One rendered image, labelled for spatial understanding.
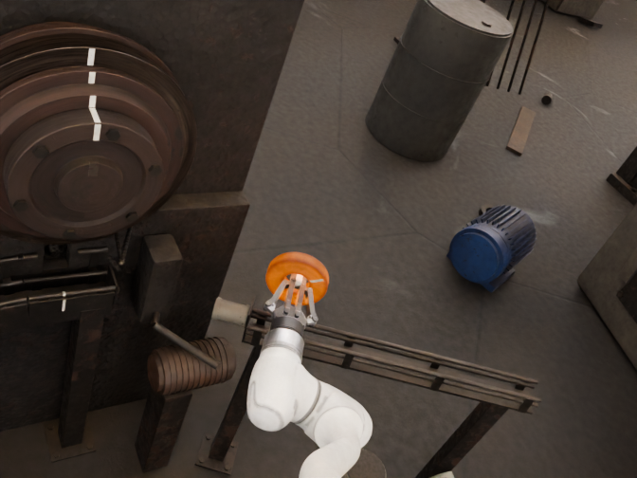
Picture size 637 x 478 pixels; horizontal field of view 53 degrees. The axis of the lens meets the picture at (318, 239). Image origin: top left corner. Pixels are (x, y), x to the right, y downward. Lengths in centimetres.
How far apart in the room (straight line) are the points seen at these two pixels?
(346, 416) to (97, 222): 63
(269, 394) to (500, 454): 158
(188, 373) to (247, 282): 105
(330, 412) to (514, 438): 157
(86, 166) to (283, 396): 57
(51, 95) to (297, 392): 71
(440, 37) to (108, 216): 270
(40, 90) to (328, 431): 82
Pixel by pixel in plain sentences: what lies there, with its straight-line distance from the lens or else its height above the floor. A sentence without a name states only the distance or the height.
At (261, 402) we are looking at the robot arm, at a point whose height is 89.
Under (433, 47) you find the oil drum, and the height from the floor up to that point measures 69.
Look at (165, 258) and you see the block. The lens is 159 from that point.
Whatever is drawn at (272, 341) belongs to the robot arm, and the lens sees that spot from 136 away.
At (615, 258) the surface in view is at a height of 31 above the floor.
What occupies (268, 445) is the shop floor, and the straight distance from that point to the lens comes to 229.
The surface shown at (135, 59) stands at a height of 133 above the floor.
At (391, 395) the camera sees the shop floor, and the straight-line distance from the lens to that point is 260.
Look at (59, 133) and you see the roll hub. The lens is 117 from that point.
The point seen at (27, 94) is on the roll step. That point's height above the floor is 126.
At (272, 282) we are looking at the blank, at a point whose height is 83.
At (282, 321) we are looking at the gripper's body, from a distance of 140.
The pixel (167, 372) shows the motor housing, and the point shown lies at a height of 52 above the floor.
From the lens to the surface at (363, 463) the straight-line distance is 174.
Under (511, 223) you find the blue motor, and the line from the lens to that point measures 325.
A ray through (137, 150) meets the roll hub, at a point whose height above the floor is 120.
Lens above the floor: 191
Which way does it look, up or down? 38 degrees down
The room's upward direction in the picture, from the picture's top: 24 degrees clockwise
